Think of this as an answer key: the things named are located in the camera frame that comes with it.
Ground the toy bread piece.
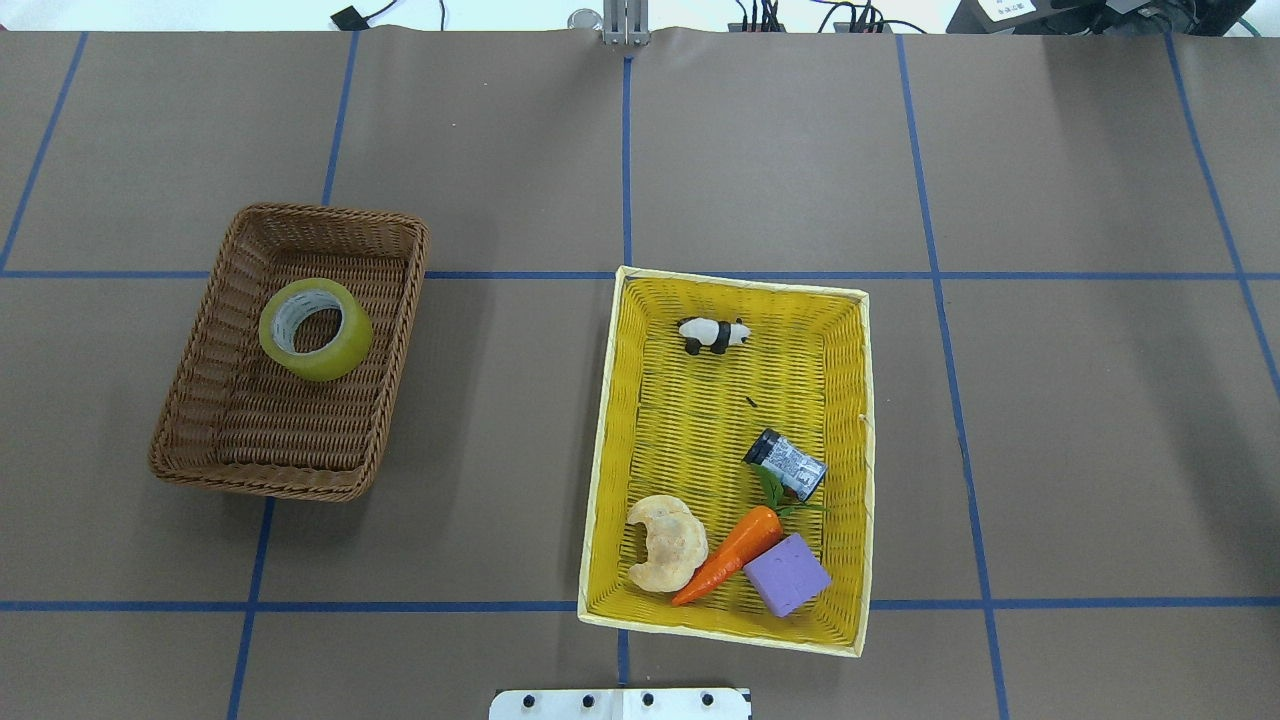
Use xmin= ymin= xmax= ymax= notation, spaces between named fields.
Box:
xmin=627 ymin=495 xmax=709 ymax=593

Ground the purple cube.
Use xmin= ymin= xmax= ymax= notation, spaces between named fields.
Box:
xmin=742 ymin=534 xmax=833 ymax=618

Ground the aluminium frame post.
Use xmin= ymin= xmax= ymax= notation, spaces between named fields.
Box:
xmin=602 ymin=0 xmax=652 ymax=47

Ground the toy carrot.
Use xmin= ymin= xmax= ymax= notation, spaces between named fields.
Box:
xmin=669 ymin=465 xmax=829 ymax=607

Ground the yellow plastic basket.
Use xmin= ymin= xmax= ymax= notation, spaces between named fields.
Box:
xmin=577 ymin=266 xmax=876 ymax=659

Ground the small black device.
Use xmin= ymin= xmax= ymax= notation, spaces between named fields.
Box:
xmin=330 ymin=6 xmax=369 ymax=32

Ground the panda figurine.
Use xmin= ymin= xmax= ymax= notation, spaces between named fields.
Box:
xmin=677 ymin=316 xmax=751 ymax=356

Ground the yellow tape roll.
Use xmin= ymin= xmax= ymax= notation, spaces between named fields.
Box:
xmin=257 ymin=277 xmax=372 ymax=383

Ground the brown wicker basket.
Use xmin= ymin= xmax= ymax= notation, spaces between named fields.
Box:
xmin=148 ymin=202 xmax=430 ymax=503

